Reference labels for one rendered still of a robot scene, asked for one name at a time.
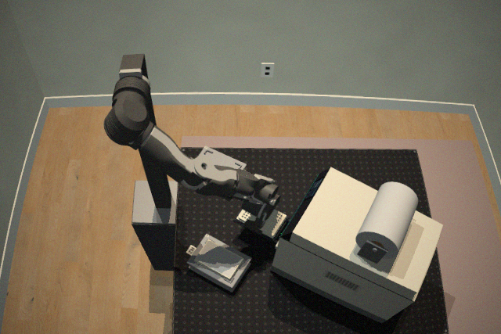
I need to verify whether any beige foil roll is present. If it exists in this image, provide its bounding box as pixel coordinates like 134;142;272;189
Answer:
355;181;419;259

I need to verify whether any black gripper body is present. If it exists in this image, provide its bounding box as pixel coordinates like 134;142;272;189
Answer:
242;194;280;221

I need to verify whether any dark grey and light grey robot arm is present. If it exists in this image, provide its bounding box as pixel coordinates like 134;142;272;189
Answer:
104;69;279;206

